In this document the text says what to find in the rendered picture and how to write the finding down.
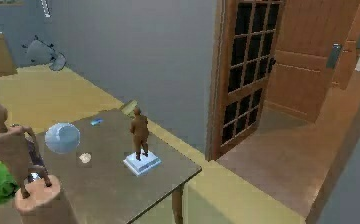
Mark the brown man statuette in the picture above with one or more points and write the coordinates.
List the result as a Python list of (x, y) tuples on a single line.
[(140, 133)]

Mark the brown door with glass panes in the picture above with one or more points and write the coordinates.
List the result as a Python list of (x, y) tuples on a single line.
[(243, 76)]

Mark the small blue flat object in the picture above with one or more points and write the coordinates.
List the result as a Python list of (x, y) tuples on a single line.
[(96, 122)]

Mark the dark brown table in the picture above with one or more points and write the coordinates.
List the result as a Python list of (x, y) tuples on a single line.
[(111, 186)]

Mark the small white round object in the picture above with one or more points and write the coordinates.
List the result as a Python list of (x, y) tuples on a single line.
[(85, 158)]

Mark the pale blue glass ball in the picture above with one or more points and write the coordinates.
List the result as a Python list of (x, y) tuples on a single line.
[(62, 138)]

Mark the plain brown wooden door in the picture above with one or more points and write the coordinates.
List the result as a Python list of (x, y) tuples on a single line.
[(304, 60)]

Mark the brown abstract sculpture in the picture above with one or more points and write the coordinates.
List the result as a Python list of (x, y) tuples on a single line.
[(18, 156)]

